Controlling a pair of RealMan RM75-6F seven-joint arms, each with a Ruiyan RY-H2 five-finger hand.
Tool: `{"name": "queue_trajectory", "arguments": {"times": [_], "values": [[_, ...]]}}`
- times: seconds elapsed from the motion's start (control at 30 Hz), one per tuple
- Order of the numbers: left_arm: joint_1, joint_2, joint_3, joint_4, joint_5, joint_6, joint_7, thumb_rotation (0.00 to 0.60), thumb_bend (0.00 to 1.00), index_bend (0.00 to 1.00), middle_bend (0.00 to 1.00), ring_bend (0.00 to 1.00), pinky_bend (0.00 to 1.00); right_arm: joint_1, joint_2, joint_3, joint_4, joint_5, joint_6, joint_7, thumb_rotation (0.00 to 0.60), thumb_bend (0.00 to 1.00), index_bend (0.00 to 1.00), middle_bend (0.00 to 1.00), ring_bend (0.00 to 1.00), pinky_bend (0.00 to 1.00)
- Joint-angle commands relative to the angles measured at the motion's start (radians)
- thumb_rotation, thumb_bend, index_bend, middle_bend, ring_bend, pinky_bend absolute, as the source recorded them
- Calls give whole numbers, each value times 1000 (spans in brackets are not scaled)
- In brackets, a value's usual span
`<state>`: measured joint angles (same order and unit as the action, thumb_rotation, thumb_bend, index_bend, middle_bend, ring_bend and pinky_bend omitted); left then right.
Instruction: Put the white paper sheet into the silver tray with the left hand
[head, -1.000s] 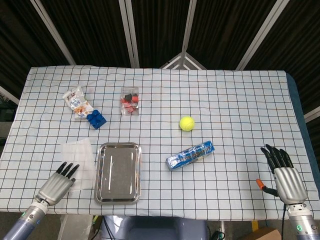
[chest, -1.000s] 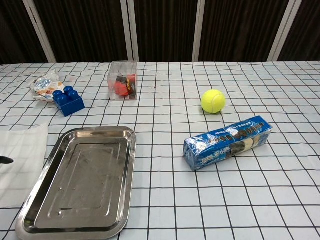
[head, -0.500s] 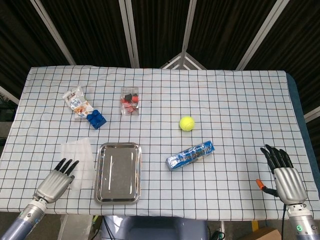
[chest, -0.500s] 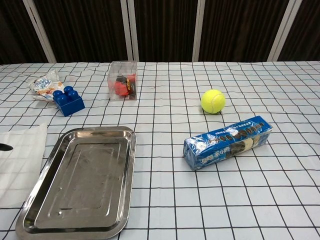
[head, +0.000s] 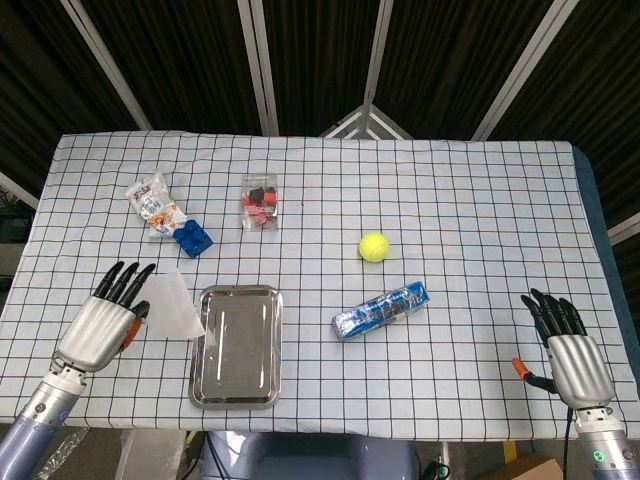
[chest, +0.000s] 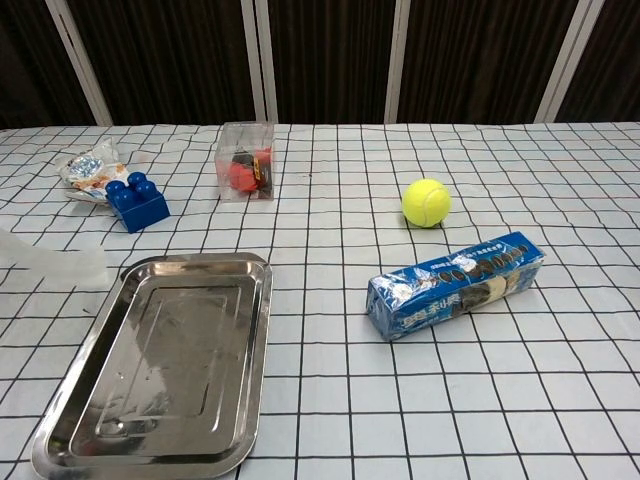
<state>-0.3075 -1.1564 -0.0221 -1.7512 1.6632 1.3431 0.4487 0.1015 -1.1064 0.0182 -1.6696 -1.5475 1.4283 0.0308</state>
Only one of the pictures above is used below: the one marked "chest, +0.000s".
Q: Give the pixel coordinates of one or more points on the translucent white plastic sheet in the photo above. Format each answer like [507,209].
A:
[60,265]

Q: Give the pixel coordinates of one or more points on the stainless steel tray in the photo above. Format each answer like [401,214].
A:
[165,360]

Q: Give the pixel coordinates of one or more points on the clear box with clips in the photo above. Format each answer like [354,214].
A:
[245,165]

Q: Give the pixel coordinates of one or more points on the yellow tennis ball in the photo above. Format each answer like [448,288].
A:
[426,202]

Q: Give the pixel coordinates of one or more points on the blue cookie box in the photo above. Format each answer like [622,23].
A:
[450,290]

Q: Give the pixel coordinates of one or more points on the blue toy building block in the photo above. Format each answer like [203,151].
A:
[140,210]

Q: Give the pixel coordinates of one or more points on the white checkered tablecloth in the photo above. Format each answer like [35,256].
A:
[450,400]

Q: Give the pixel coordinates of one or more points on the white snack bag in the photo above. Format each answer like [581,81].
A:
[82,167]

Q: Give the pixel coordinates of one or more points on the white double frame post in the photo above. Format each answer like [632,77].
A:
[265,75]

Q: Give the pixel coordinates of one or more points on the white metal frame post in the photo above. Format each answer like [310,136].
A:
[80,65]
[397,60]
[565,60]

